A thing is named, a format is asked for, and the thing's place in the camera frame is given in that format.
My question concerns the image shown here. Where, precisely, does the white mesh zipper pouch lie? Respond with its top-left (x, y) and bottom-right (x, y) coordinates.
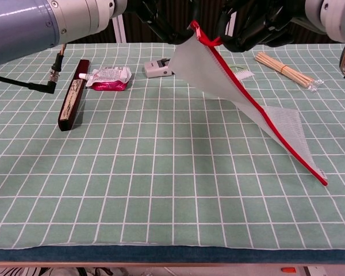
top-left (170, 19), bottom-right (329, 187)

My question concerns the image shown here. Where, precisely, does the black pleated curtain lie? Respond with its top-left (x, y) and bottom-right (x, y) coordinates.
top-left (68, 0), bottom-right (345, 45)

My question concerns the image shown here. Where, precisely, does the dark wooden long box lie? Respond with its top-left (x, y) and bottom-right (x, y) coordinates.
top-left (57, 59), bottom-right (91, 132)

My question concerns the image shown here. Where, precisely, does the dark blue under cloth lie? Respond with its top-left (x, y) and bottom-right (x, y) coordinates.
top-left (0, 244), bottom-right (345, 265)

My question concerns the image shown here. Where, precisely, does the grey black date stamp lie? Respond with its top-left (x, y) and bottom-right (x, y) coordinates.
top-left (144, 58), bottom-right (173, 79)

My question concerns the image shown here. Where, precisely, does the crumpled red white spout pouch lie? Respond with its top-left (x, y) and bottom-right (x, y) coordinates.
top-left (78, 66), bottom-right (132, 92)

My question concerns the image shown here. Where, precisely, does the green white-grid tablecloth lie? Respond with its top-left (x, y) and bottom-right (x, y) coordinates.
top-left (0, 43), bottom-right (345, 250)

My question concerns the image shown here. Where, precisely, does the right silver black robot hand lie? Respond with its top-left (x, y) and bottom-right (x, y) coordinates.
top-left (218, 0), bottom-right (308, 53)

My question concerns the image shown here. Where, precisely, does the white frame post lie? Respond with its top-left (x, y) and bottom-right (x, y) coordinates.
top-left (112, 14), bottom-right (127, 44)

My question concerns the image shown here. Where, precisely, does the bundle of wooden sticks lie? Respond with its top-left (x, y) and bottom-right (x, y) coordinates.
top-left (254, 51), bottom-right (324, 92)

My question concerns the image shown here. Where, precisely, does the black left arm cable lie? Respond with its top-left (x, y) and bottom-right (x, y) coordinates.
top-left (0, 43), bottom-right (66, 94)

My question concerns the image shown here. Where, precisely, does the pale green small brush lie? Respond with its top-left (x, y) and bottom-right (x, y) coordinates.
top-left (229, 64), bottom-right (255, 81)

